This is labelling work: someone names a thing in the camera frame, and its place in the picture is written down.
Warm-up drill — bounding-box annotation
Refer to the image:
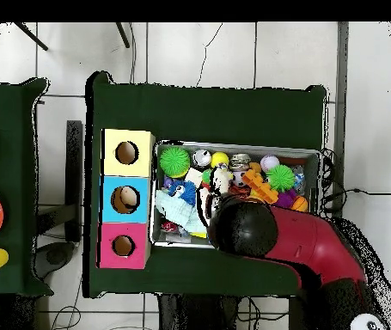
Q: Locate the green spiky ball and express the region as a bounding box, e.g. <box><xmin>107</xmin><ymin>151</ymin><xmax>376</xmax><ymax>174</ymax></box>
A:
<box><xmin>158</xmin><ymin>145</ymin><xmax>192</xmax><ymax>179</ymax></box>
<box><xmin>266</xmin><ymin>163</ymin><xmax>297</xmax><ymax>193</ymax></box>

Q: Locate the wooden box with three holes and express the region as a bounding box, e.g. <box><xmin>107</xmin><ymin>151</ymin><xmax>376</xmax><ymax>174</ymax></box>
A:
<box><xmin>97</xmin><ymin>127</ymin><xmax>156</xmax><ymax>271</ymax></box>

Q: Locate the clear mesh bin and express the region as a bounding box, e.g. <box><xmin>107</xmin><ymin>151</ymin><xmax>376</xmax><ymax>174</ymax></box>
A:
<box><xmin>150</xmin><ymin>140</ymin><xmax>323</xmax><ymax>252</ymax></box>

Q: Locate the blue fuzzy toy with eyes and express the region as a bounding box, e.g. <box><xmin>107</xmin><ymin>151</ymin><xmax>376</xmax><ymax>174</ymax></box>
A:
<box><xmin>163</xmin><ymin>176</ymin><xmax>199</xmax><ymax>207</ymax></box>

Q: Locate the yellow ball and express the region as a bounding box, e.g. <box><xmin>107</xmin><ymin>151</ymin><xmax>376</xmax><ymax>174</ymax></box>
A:
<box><xmin>211</xmin><ymin>151</ymin><xmax>230</xmax><ymax>168</ymax></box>

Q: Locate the mint green cloth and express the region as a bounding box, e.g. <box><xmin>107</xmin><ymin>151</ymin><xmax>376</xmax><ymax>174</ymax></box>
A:
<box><xmin>154</xmin><ymin>190</ymin><xmax>209</xmax><ymax>235</ymax></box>

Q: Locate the orange plastic comb toy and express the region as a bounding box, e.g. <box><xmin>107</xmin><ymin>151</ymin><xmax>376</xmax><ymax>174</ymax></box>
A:
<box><xmin>241</xmin><ymin>169</ymin><xmax>279</xmax><ymax>205</ymax></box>

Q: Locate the dark green tablecloth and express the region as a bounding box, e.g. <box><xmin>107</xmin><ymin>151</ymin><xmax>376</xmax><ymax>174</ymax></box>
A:
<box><xmin>0</xmin><ymin>77</ymin><xmax>51</xmax><ymax>298</ymax></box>
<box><xmin>84</xmin><ymin>70</ymin><xmax>328</xmax><ymax>299</ymax></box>

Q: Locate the white baseball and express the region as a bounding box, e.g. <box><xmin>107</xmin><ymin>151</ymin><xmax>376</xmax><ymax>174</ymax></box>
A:
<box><xmin>260</xmin><ymin>154</ymin><xmax>281</xmax><ymax>174</ymax></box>

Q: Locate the small orange basketball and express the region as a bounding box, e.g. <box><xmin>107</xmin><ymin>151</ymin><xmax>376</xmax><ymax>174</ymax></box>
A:
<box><xmin>290</xmin><ymin>195</ymin><xmax>309</xmax><ymax>213</ymax></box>

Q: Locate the black tripod leg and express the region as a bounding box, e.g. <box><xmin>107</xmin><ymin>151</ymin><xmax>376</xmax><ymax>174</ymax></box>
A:
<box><xmin>115</xmin><ymin>22</ymin><xmax>131</xmax><ymax>49</ymax></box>
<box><xmin>12</xmin><ymin>22</ymin><xmax>49</xmax><ymax>52</ymax></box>

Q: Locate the grey floor strip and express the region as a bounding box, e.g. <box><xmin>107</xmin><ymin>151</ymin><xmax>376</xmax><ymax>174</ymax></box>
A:
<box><xmin>335</xmin><ymin>22</ymin><xmax>351</xmax><ymax>221</ymax></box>

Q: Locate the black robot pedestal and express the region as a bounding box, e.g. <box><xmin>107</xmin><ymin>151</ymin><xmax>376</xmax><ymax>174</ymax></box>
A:
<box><xmin>156</xmin><ymin>294</ymin><xmax>292</xmax><ymax>330</ymax></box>

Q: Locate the black floor cable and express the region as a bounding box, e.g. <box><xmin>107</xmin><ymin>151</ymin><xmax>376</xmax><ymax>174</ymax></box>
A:
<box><xmin>321</xmin><ymin>185</ymin><xmax>391</xmax><ymax>204</ymax></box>

